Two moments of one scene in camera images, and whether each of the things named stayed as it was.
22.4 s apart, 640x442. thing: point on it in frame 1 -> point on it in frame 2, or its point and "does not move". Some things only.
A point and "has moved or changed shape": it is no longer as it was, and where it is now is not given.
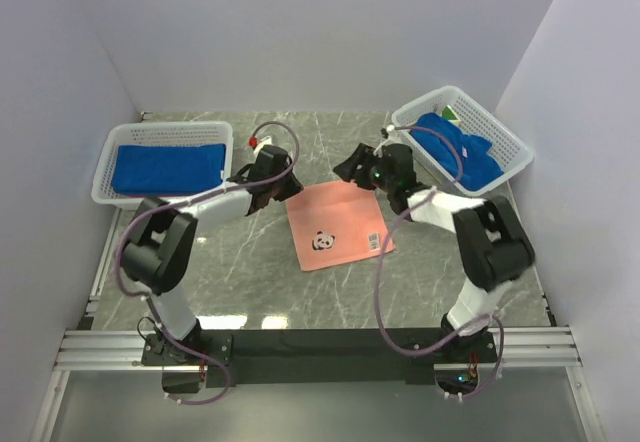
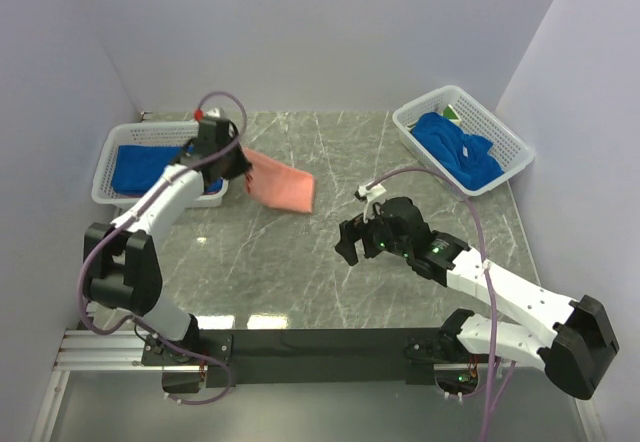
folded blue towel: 164,169 does not move
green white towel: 449,114 does not move
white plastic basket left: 155,133 does not move
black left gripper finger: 286,187 -> 234,163
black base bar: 320,357 does not move
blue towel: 479,167 does not move
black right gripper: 348,169 -> 352,231
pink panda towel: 336,223 has moved or changed shape
